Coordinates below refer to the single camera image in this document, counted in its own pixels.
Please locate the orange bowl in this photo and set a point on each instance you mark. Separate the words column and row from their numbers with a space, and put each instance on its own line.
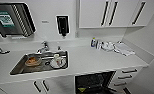
column 32, row 61

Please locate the chrome faucet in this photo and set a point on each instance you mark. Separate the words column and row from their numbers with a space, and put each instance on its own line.
column 43, row 46

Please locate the white mug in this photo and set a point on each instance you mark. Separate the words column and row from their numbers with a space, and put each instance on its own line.
column 57, row 60

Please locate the stainless steel sink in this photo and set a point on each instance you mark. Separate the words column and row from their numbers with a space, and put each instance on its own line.
column 18, row 68

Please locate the white wall cabinet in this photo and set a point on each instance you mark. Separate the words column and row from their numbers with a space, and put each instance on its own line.
column 116, row 12

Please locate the items on counter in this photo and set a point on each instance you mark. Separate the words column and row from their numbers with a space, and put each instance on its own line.
column 124, row 49

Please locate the white two-door base cabinet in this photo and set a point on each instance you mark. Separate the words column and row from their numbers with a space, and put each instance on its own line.
column 36, row 86

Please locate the black soap dispenser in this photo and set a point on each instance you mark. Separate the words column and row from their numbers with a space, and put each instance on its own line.
column 62, row 26

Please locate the white drawer stack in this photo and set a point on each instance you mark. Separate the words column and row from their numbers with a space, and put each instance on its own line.
column 126, row 77

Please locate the stainless steel dishwasher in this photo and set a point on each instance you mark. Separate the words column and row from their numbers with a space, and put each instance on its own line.
column 94, row 83

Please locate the blue dish soap bottle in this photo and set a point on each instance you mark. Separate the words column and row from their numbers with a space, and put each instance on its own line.
column 93, row 42

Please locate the white plate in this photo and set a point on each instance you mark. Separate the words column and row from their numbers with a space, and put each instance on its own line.
column 61, row 65

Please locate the grey paper towel dispenser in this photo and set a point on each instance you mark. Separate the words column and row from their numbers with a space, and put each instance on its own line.
column 11, row 19

